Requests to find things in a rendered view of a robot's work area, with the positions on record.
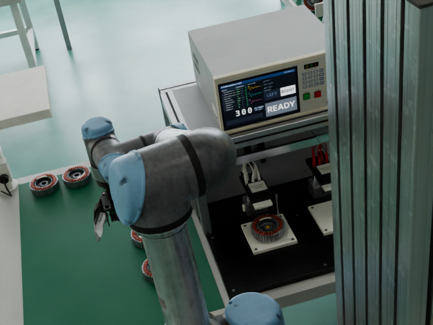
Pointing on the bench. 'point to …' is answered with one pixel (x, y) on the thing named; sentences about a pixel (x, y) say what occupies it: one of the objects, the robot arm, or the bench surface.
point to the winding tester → (261, 59)
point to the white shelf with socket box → (21, 109)
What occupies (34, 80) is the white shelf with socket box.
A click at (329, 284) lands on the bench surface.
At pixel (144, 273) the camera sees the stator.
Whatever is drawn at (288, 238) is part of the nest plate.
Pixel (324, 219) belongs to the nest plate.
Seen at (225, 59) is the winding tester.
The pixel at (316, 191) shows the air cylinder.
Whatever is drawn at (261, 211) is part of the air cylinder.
